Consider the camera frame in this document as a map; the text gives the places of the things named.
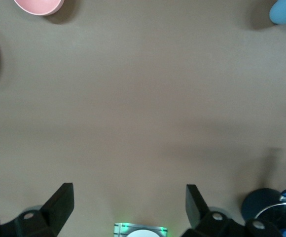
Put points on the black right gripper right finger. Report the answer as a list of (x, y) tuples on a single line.
[(197, 212)]

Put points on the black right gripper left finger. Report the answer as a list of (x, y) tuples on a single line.
[(56, 209)]

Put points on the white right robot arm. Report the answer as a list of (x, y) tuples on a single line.
[(141, 234)]

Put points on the pink bowl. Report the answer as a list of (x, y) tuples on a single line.
[(39, 6)]

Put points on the blue cup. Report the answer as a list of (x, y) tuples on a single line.
[(284, 12)]

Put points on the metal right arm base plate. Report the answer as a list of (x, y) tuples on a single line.
[(119, 229)]

